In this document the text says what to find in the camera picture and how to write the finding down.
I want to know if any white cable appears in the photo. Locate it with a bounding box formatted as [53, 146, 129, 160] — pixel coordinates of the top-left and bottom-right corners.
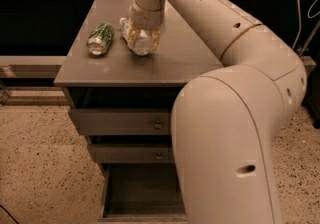
[289, 0, 320, 51]

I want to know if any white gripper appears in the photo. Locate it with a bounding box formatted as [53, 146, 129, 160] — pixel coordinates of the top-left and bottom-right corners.
[123, 1, 165, 53]

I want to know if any black floor cable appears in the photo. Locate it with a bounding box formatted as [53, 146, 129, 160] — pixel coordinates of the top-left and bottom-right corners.
[0, 204, 20, 224]

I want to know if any grey top drawer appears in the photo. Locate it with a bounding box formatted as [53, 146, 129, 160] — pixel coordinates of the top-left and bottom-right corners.
[69, 109, 171, 136]

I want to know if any grey open bottom drawer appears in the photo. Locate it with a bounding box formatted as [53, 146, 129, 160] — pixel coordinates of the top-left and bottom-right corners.
[97, 164, 188, 224]

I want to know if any green soda can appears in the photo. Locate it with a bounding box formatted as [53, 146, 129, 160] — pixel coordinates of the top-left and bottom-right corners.
[86, 23, 114, 56]

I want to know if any grey wooden drawer cabinet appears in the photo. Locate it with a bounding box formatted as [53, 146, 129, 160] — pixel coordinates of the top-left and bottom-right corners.
[53, 0, 224, 224]

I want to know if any clear plastic water bottle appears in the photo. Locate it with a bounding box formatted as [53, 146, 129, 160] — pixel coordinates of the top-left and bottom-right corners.
[120, 17, 151, 56]

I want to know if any grey middle drawer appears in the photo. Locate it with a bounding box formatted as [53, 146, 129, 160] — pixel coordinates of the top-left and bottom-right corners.
[87, 144, 174, 163]

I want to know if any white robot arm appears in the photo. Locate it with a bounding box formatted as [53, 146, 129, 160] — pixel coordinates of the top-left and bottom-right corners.
[127, 0, 307, 224]

